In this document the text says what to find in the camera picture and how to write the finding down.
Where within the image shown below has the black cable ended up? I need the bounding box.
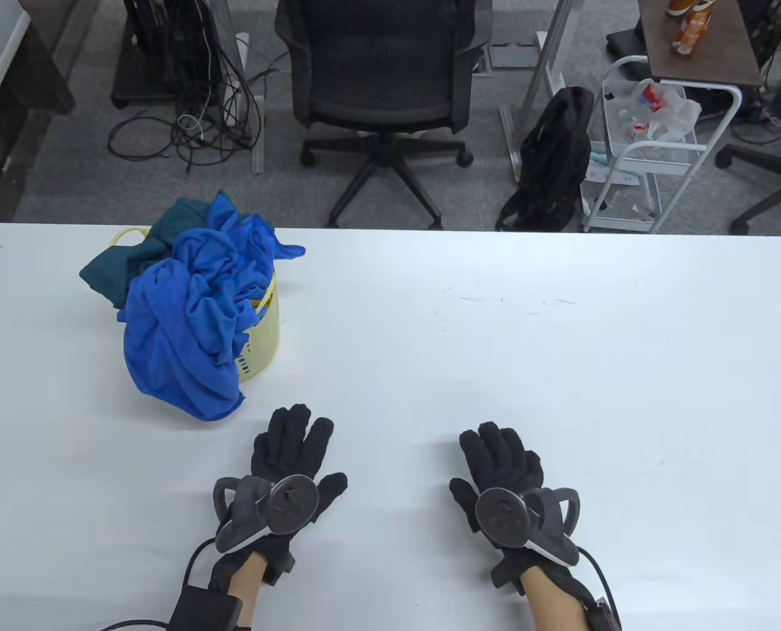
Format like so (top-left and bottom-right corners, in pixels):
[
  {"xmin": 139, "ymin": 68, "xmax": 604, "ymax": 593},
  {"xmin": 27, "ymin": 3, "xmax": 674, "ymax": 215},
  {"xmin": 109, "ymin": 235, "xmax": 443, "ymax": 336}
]
[
  {"xmin": 578, "ymin": 547, "xmax": 621, "ymax": 625},
  {"xmin": 98, "ymin": 539, "xmax": 217, "ymax": 631}
]

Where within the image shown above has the person's left forearm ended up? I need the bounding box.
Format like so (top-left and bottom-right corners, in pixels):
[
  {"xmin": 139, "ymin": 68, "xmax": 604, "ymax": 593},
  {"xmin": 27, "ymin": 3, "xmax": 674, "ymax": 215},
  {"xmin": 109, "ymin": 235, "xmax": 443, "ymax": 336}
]
[{"xmin": 229, "ymin": 552, "xmax": 264, "ymax": 631}]

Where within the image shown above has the tangle of black cables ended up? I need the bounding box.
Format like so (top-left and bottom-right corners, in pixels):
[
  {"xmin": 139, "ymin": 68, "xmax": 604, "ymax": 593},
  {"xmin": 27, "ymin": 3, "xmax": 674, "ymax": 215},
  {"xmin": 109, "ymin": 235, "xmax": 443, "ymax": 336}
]
[
  {"xmin": 108, "ymin": 0, "xmax": 266, "ymax": 178},
  {"xmin": 736, "ymin": 0, "xmax": 781, "ymax": 126}
]

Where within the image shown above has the white desk with dark side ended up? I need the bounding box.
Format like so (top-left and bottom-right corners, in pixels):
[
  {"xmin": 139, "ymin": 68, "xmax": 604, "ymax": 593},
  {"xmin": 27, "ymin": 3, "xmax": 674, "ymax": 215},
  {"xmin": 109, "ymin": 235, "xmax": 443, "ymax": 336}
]
[{"xmin": 0, "ymin": 0, "xmax": 76, "ymax": 221}]

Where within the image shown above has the black computer tower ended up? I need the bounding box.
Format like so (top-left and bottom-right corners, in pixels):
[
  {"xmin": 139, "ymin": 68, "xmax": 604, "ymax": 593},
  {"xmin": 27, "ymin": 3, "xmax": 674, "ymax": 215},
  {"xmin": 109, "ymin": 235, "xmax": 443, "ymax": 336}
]
[{"xmin": 124, "ymin": 0, "xmax": 224, "ymax": 106}]

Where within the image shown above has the person's right hand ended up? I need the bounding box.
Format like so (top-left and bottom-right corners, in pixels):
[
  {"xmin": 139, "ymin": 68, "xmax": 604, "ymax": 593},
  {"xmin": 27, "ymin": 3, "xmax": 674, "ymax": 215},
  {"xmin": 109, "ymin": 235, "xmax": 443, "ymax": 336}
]
[{"xmin": 450, "ymin": 422, "xmax": 595, "ymax": 597}]

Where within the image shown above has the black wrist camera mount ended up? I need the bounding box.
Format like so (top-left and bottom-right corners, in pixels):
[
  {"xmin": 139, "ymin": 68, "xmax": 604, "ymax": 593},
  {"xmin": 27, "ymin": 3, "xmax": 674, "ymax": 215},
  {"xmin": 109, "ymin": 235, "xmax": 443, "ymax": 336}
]
[
  {"xmin": 491, "ymin": 559, "xmax": 529, "ymax": 596},
  {"xmin": 262, "ymin": 552, "xmax": 296, "ymax": 586}
]

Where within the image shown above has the grey floor plate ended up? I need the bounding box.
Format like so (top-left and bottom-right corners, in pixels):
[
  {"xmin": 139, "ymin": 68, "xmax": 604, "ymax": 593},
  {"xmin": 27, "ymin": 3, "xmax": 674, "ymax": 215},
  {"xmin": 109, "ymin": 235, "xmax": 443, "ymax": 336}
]
[{"xmin": 489, "ymin": 43, "xmax": 539, "ymax": 70}]

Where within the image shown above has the black mesh office chair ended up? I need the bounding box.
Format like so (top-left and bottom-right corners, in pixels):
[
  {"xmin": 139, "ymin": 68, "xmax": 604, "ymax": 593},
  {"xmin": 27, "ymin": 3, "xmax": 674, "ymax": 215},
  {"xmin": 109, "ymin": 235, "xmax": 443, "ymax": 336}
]
[{"xmin": 275, "ymin": 0, "xmax": 493, "ymax": 231}]

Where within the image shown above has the black office chair base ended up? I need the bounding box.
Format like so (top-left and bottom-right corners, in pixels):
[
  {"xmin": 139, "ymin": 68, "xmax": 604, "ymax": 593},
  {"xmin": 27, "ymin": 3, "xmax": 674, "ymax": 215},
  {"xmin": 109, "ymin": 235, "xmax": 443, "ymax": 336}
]
[{"xmin": 716, "ymin": 66, "xmax": 781, "ymax": 236}]

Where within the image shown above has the grey metal desk leg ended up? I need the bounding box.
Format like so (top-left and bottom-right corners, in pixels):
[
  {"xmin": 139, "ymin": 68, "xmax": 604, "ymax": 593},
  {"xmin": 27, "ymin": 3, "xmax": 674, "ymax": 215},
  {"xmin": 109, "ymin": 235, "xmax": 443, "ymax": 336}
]
[{"xmin": 223, "ymin": 0, "xmax": 266, "ymax": 175}]

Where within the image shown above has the grey handheld controller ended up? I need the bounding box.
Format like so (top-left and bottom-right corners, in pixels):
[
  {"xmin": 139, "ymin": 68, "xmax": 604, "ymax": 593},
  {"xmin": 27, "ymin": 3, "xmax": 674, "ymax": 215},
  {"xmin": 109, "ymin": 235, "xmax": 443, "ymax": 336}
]
[
  {"xmin": 475, "ymin": 486, "xmax": 582, "ymax": 566},
  {"xmin": 213, "ymin": 475, "xmax": 320, "ymax": 554}
]

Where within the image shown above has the dark teal clothes garment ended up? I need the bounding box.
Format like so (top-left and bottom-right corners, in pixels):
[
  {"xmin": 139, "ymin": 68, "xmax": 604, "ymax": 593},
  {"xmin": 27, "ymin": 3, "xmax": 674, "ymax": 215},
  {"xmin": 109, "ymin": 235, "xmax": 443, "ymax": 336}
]
[{"xmin": 80, "ymin": 196, "xmax": 210, "ymax": 310}]

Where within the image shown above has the white rolling cart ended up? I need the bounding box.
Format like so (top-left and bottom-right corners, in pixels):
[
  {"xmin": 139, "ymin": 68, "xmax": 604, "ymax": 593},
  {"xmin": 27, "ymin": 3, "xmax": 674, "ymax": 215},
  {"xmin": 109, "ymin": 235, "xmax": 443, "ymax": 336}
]
[{"xmin": 581, "ymin": 56, "xmax": 743, "ymax": 234}]

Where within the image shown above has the person's left hand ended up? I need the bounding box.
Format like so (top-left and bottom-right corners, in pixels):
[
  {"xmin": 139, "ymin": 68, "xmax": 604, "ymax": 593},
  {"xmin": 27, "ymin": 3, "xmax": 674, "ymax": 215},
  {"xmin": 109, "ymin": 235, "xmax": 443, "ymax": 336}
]
[{"xmin": 210, "ymin": 404, "xmax": 348, "ymax": 591}]

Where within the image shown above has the orange bottle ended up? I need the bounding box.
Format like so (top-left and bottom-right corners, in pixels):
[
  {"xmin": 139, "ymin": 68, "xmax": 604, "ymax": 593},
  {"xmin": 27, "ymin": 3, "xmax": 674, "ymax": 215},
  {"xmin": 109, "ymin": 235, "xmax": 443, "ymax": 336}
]
[{"xmin": 671, "ymin": 0, "xmax": 713, "ymax": 57}]

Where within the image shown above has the black box with arm strap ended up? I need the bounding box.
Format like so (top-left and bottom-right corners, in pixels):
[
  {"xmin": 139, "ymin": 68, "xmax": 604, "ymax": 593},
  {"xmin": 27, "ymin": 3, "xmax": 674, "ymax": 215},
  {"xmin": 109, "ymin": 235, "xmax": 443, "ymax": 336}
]
[{"xmin": 167, "ymin": 585, "xmax": 243, "ymax": 631}]

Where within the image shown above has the yellow plastic laundry basket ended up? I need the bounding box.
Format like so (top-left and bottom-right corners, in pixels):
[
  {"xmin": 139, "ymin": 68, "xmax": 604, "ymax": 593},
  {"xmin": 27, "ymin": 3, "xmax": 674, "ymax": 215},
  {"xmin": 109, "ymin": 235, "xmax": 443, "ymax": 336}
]
[{"xmin": 111, "ymin": 227, "xmax": 279, "ymax": 383}]

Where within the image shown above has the black device with arm strap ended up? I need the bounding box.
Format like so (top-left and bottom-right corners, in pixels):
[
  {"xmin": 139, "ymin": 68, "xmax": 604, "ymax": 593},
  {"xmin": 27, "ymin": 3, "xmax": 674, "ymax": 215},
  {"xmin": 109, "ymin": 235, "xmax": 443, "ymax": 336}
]
[{"xmin": 584, "ymin": 595, "xmax": 621, "ymax": 631}]

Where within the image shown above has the black backpack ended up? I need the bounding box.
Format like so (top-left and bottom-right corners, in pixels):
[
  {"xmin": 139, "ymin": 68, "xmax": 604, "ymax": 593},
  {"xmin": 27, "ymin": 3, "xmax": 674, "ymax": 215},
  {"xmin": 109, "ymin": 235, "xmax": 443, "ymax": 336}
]
[{"xmin": 496, "ymin": 85, "xmax": 595, "ymax": 232}]

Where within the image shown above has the brown wooden side table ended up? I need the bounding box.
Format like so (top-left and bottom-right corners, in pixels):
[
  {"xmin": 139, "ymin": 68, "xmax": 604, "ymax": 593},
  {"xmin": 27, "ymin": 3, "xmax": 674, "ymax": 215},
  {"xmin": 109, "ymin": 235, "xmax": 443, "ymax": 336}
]
[{"xmin": 637, "ymin": 0, "xmax": 763, "ymax": 87}]

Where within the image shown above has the person's right forearm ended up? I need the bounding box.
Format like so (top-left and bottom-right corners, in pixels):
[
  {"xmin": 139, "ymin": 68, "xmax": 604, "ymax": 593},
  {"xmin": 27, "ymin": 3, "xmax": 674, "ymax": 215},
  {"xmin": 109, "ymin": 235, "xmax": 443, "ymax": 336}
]
[{"xmin": 522, "ymin": 569, "xmax": 592, "ymax": 631}]

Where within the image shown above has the black flat stand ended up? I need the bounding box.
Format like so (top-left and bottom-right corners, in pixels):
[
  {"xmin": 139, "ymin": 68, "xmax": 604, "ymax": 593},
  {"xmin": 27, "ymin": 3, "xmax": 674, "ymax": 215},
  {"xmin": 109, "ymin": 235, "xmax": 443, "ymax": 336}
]
[{"xmin": 606, "ymin": 30, "xmax": 648, "ymax": 57}]

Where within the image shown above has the white plastic bag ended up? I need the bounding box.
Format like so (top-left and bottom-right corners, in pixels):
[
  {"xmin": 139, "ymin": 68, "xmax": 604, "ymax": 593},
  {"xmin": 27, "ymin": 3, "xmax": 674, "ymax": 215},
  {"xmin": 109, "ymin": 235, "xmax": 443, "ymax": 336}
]
[{"xmin": 604, "ymin": 78, "xmax": 702, "ymax": 145}]

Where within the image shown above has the white metal desk leg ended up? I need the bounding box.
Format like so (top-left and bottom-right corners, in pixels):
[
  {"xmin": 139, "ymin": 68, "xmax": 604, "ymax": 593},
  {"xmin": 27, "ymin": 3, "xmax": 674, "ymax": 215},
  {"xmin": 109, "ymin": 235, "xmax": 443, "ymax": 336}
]
[{"xmin": 499, "ymin": 0, "xmax": 585, "ymax": 183}]

